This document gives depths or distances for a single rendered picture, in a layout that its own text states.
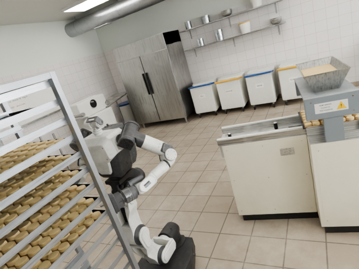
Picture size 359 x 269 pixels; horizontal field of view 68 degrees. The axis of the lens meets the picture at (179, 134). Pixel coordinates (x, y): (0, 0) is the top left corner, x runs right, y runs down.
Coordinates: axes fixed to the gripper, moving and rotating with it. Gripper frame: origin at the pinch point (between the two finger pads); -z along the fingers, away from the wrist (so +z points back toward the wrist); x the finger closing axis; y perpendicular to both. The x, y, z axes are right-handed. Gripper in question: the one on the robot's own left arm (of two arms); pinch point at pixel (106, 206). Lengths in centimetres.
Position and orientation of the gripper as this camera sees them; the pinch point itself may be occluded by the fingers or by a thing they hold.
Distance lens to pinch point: 160.8
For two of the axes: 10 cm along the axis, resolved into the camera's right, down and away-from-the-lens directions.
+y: 5.4, 1.2, -8.3
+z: 7.9, -4.0, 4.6
